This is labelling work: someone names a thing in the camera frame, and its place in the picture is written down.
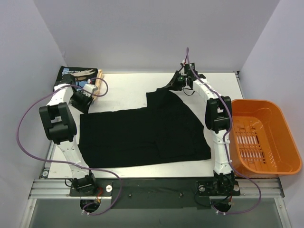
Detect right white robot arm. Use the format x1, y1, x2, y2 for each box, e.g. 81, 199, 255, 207
165, 60, 234, 195

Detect purple cable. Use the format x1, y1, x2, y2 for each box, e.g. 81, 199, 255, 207
181, 47, 263, 216
16, 77, 123, 216

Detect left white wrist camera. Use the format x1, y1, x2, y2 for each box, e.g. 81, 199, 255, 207
83, 80, 99, 97

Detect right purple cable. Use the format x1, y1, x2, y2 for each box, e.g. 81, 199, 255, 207
181, 47, 263, 216

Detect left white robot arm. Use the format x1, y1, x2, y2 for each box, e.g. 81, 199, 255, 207
39, 75, 98, 196

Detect orange plastic basket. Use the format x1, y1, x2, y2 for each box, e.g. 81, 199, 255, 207
229, 99, 302, 178

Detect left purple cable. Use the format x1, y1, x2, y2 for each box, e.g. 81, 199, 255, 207
16, 77, 123, 216

